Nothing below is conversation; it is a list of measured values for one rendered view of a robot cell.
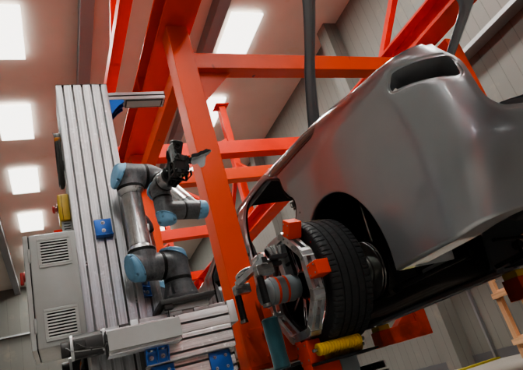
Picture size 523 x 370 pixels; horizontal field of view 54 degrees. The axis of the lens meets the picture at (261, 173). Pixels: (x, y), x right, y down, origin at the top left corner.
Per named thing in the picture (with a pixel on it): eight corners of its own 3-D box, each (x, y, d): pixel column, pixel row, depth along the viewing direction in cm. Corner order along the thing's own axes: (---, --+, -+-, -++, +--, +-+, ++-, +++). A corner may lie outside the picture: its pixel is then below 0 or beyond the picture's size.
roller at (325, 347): (368, 342, 251) (364, 330, 254) (317, 356, 239) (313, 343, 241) (362, 344, 256) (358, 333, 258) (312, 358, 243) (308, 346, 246)
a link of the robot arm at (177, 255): (196, 273, 215) (189, 242, 220) (167, 276, 207) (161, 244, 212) (184, 281, 223) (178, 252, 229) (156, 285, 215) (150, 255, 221)
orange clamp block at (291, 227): (301, 237, 262) (301, 220, 261) (288, 240, 259) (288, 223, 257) (295, 234, 268) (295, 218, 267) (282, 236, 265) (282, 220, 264)
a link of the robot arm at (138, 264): (170, 274, 208) (146, 158, 229) (135, 278, 199) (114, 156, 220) (159, 283, 216) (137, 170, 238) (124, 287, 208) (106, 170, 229)
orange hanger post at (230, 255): (278, 364, 283) (187, 25, 379) (251, 371, 277) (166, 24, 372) (266, 369, 299) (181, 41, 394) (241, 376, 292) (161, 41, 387)
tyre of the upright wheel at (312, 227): (321, 340, 300) (388, 339, 243) (286, 350, 290) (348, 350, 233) (296, 231, 316) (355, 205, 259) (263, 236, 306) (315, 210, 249)
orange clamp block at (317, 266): (323, 276, 246) (331, 271, 238) (309, 280, 242) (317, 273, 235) (319, 263, 248) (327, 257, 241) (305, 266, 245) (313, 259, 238)
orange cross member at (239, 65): (472, 94, 467) (453, 58, 483) (205, 100, 357) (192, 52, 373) (463, 102, 477) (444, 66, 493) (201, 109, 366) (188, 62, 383)
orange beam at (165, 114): (187, 78, 378) (184, 65, 383) (174, 78, 374) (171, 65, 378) (148, 185, 522) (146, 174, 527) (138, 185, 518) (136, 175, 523)
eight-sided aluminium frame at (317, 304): (337, 326, 236) (303, 219, 257) (325, 329, 233) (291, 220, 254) (291, 348, 280) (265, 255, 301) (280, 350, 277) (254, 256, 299)
